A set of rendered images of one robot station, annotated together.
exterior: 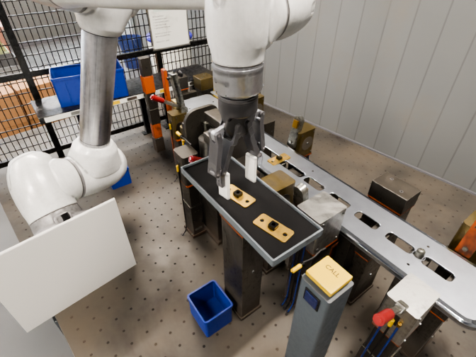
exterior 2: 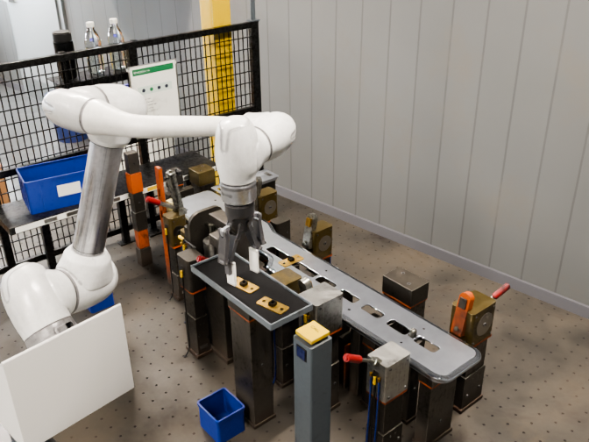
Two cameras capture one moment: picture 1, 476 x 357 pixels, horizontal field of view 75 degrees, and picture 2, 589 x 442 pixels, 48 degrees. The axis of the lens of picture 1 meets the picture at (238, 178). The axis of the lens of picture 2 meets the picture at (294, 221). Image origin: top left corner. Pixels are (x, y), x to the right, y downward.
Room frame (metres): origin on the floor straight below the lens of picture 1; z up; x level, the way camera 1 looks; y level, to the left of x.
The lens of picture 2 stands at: (-0.95, -0.05, 2.14)
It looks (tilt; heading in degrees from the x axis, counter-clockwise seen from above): 28 degrees down; 356
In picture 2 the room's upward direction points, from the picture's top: 1 degrees counter-clockwise
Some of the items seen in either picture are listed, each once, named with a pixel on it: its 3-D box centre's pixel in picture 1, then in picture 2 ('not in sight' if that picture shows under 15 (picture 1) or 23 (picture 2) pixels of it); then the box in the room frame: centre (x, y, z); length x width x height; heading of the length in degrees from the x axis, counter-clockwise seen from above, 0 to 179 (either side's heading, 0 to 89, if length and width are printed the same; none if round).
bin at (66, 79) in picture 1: (90, 81); (64, 182); (1.43, 0.69, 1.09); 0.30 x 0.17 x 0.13; 117
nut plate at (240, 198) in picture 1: (237, 194); (244, 283); (0.55, 0.00, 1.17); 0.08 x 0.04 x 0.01; 45
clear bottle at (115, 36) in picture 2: not in sight; (116, 43); (1.83, 0.50, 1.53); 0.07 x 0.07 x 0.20
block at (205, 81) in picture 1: (205, 108); (204, 207); (1.61, 0.18, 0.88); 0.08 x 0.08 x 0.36; 36
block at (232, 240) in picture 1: (242, 258); (251, 354); (0.55, -0.01, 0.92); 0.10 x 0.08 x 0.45; 36
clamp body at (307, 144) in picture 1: (299, 163); (321, 267); (1.09, -0.27, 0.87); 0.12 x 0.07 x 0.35; 126
